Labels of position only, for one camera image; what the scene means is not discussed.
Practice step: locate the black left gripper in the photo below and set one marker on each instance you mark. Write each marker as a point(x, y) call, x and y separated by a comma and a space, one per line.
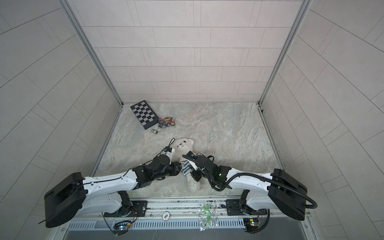
point(175, 169)

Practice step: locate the blue white striped knit sweater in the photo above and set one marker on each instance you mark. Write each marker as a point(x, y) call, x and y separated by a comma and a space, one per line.
point(186, 167)

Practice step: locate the clear bag of green parts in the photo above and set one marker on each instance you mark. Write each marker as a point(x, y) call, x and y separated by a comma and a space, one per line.
point(208, 216)

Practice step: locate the left aluminium corner post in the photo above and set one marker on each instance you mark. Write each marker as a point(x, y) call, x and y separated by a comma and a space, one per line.
point(69, 13)

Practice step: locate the right circuit board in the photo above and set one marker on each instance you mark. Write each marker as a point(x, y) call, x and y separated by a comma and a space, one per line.
point(251, 225)

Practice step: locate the aluminium corner post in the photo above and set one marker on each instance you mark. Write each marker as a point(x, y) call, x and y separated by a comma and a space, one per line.
point(69, 13)
point(288, 42)

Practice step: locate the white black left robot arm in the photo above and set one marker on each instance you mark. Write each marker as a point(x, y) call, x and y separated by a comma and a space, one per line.
point(77, 195)

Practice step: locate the round silver rail knob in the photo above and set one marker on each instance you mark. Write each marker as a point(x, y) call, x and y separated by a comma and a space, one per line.
point(166, 216)

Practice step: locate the bag of colourful small parts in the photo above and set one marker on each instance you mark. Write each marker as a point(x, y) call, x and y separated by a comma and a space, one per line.
point(166, 122)

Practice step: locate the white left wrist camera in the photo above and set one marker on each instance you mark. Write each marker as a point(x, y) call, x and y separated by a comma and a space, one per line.
point(168, 152)

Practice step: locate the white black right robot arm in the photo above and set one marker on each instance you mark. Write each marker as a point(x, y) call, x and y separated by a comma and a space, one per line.
point(276, 190)

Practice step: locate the aluminium front mounting rail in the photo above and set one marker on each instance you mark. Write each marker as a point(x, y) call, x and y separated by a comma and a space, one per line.
point(247, 205)

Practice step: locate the white fluffy teddy bear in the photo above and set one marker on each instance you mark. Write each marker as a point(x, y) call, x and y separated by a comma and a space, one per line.
point(183, 146)

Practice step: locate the right aluminium corner post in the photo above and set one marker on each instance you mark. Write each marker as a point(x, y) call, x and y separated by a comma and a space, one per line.
point(288, 42)

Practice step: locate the left green circuit board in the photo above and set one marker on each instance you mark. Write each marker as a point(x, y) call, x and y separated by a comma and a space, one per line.
point(121, 228)

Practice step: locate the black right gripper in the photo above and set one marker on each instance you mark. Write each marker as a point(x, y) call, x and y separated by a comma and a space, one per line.
point(193, 174)

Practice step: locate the black white chessboard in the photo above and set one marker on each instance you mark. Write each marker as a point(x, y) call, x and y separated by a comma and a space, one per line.
point(145, 114)

